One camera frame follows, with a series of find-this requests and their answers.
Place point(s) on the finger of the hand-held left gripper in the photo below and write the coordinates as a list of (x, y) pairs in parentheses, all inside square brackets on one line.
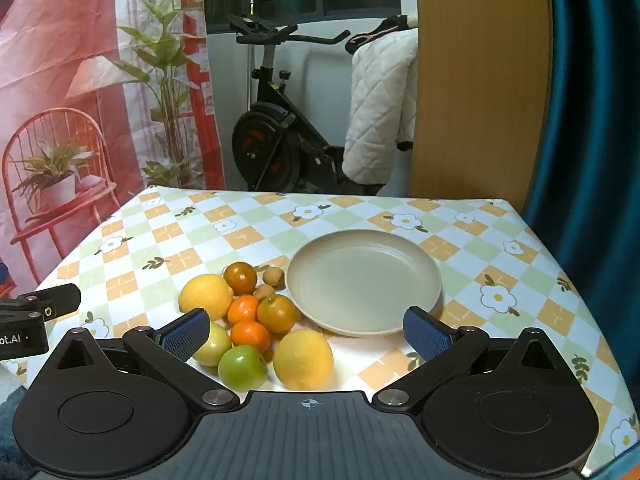
[(55, 300)]

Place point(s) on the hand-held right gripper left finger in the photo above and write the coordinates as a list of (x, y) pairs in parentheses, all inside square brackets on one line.
[(187, 334)]

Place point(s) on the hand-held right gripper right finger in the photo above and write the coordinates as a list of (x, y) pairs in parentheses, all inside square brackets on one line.
[(425, 334)]

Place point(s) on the yellow-green apple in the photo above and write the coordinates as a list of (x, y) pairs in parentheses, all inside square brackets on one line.
[(217, 346)]

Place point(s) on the large yellow lemon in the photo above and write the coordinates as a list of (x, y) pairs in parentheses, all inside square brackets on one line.
[(202, 295)]

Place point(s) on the bright orange tangerine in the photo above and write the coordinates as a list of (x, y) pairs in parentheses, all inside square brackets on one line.
[(243, 309), (250, 336)]

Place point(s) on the green lime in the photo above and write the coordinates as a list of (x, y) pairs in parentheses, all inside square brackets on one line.
[(242, 367)]

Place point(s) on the dark orange tangerine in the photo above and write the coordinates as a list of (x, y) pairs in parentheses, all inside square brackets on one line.
[(240, 278), (276, 314)]

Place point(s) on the beige round plate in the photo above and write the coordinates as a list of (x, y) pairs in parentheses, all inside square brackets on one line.
[(365, 280)]

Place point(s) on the small brown kiwi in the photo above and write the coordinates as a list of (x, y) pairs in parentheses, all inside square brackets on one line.
[(264, 291), (274, 276)]

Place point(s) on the small yellow lemon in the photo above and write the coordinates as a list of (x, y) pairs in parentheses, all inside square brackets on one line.
[(303, 360)]

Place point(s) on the black exercise bike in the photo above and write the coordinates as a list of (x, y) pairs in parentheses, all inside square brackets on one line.
[(265, 135)]

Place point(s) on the white quilted blanket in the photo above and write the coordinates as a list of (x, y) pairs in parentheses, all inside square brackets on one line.
[(375, 110)]

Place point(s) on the wooden board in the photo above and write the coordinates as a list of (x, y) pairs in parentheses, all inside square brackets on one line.
[(475, 85)]

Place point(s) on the teal curtain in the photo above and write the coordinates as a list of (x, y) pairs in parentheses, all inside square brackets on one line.
[(590, 135)]

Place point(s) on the printed red backdrop cloth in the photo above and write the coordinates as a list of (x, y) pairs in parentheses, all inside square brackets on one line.
[(60, 35)]

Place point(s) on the black garment with pink trim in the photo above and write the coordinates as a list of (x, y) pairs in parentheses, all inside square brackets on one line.
[(387, 27)]

